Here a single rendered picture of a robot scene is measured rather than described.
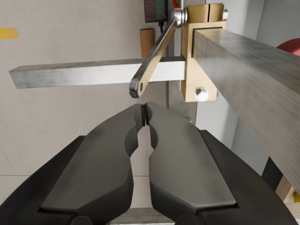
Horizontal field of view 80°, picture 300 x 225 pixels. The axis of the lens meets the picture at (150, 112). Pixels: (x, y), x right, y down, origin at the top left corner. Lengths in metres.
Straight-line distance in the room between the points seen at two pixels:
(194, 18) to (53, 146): 1.58
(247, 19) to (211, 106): 0.25
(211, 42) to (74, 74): 0.21
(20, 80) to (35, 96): 1.14
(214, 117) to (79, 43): 0.90
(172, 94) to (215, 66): 0.31
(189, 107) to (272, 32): 0.25
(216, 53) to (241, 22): 0.39
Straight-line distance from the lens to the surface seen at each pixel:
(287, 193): 0.48
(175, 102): 0.49
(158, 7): 0.43
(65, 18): 1.23
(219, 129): 0.67
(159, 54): 0.17
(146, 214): 0.37
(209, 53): 0.19
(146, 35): 1.06
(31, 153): 1.88
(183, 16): 0.28
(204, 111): 0.62
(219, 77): 0.16
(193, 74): 0.28
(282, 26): 0.50
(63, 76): 0.31
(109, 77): 0.29
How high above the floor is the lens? 1.13
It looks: 59 degrees down
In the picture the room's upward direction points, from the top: 179 degrees counter-clockwise
